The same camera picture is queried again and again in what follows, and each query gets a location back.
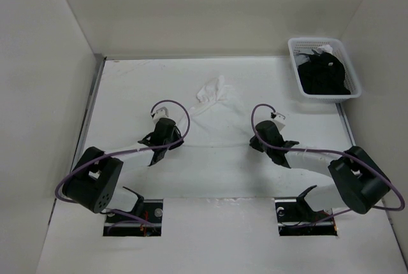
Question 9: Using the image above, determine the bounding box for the white tank top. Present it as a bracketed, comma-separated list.
[177, 75, 252, 147]

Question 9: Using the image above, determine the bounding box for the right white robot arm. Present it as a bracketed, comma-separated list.
[249, 120, 391, 215]

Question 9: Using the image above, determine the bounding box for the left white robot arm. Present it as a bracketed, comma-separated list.
[55, 117, 184, 222]

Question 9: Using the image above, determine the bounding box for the black tank top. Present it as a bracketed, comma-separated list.
[297, 51, 351, 96]

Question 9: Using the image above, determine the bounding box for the white plastic basket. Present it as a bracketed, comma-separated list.
[288, 37, 361, 103]

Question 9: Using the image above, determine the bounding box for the small white cloth in basket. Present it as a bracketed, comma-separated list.
[312, 45, 333, 55]

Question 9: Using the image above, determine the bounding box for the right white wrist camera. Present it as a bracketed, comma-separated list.
[270, 112, 286, 131]

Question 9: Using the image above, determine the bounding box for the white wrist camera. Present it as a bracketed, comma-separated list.
[150, 106, 168, 122]
[270, 112, 286, 131]

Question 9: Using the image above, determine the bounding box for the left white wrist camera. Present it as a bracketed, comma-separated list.
[150, 106, 168, 122]

